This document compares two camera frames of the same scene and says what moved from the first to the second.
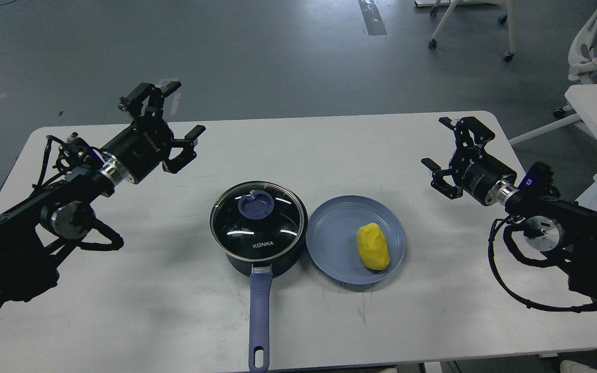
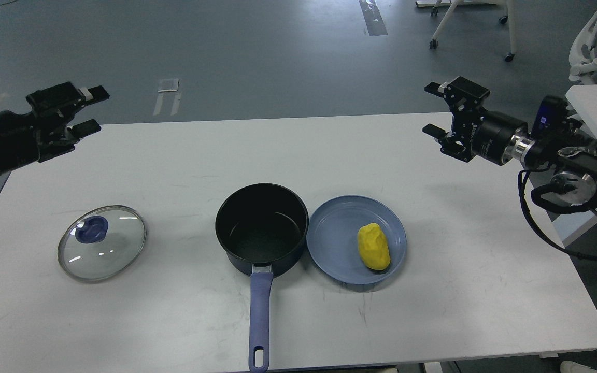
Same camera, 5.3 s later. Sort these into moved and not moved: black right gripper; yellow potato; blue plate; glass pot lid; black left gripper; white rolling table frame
Moved: black left gripper; glass pot lid; black right gripper
Not moved: yellow potato; white rolling table frame; blue plate
